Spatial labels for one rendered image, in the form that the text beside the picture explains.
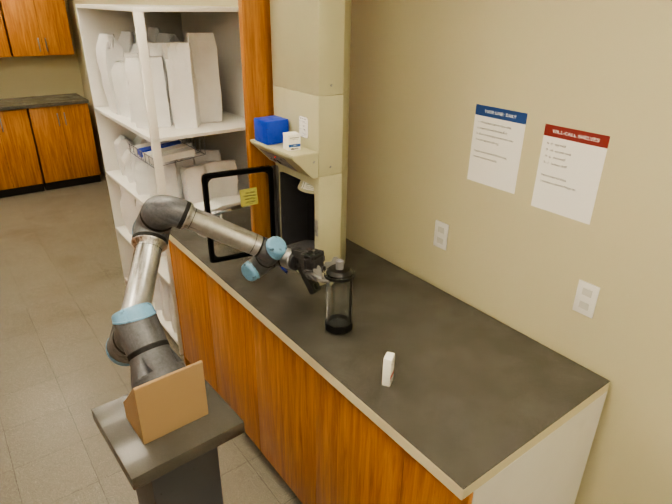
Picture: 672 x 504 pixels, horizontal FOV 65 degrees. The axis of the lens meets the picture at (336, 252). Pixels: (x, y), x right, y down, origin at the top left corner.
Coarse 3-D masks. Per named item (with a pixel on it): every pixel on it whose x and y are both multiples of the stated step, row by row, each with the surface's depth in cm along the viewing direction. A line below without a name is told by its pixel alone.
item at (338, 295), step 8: (328, 280) 180; (328, 288) 183; (336, 288) 181; (344, 288) 181; (328, 296) 184; (336, 296) 182; (344, 296) 182; (328, 304) 185; (336, 304) 183; (344, 304) 184; (328, 312) 187; (336, 312) 185; (344, 312) 185; (328, 320) 188; (336, 320) 186; (344, 320) 187
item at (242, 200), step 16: (240, 176) 218; (256, 176) 221; (224, 192) 218; (240, 192) 221; (256, 192) 224; (224, 208) 220; (240, 208) 224; (256, 208) 227; (240, 224) 227; (256, 224) 230
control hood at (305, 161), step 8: (256, 144) 210; (264, 144) 206; (272, 144) 206; (280, 144) 206; (272, 152) 203; (280, 152) 196; (288, 152) 195; (296, 152) 196; (304, 152) 196; (312, 152) 196; (288, 160) 197; (296, 160) 192; (304, 160) 194; (312, 160) 196; (296, 168) 201; (304, 168) 195; (312, 168) 197; (312, 176) 199
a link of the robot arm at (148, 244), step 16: (144, 224) 172; (144, 240) 173; (160, 240) 175; (144, 256) 170; (160, 256) 176; (144, 272) 168; (128, 288) 165; (144, 288) 165; (128, 304) 162; (112, 336) 152; (112, 352) 155
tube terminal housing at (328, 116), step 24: (288, 96) 204; (312, 96) 191; (336, 96) 192; (288, 120) 208; (312, 120) 195; (336, 120) 196; (312, 144) 199; (336, 144) 200; (288, 168) 217; (336, 168) 204; (336, 192) 209; (336, 216) 213; (336, 240) 218
